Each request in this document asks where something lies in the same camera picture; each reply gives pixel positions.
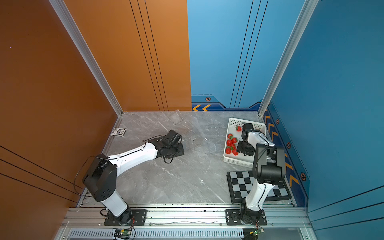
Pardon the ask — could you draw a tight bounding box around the aluminium front rail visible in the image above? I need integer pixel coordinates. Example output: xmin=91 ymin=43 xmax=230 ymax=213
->
xmin=60 ymin=204 xmax=312 ymax=229

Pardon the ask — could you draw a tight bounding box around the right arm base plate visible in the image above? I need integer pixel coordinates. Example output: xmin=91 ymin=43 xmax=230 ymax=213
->
xmin=225 ymin=209 xmax=268 ymax=226

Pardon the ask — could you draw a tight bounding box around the left aluminium corner post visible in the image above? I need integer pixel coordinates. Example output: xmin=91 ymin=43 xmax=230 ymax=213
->
xmin=49 ymin=0 xmax=124 ymax=117

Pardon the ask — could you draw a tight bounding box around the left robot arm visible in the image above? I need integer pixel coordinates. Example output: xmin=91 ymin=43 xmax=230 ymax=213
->
xmin=83 ymin=130 xmax=185 ymax=226

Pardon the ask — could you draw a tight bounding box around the left green circuit board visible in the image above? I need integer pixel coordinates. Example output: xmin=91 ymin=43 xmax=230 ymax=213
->
xmin=114 ymin=228 xmax=135 ymax=240

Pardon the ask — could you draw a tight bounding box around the right aluminium corner post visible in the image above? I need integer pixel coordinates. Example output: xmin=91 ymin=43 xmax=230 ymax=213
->
xmin=258 ymin=0 xmax=319 ymax=118

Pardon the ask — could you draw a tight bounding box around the right green circuit board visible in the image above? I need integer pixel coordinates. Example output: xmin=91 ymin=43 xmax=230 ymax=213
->
xmin=249 ymin=228 xmax=265 ymax=240

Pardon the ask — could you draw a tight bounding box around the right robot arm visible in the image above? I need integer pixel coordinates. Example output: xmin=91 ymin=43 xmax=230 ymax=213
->
xmin=237 ymin=123 xmax=286 ymax=226

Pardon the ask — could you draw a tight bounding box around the black white checkerboard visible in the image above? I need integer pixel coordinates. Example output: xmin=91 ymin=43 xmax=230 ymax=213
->
xmin=226 ymin=170 xmax=292 ymax=204

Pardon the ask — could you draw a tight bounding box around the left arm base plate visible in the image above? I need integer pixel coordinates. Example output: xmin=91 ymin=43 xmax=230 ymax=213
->
xmin=104 ymin=209 xmax=148 ymax=227

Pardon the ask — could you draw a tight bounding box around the aluminium corner post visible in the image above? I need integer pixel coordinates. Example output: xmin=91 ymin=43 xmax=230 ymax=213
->
xmin=258 ymin=0 xmax=319 ymax=118
xmin=49 ymin=0 xmax=124 ymax=117

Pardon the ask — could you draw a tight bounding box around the clear plastic clamshell container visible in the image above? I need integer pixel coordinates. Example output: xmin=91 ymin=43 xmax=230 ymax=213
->
xmin=183 ymin=125 xmax=224 ymax=154

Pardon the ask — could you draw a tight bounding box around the green circuit board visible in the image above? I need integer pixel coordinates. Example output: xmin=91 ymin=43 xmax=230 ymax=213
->
xmin=114 ymin=228 xmax=135 ymax=240
xmin=249 ymin=228 xmax=265 ymax=240

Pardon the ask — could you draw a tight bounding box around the clear clamshell near wall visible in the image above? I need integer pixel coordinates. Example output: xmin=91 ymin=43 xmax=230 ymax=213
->
xmin=169 ymin=110 xmax=185 ymax=125

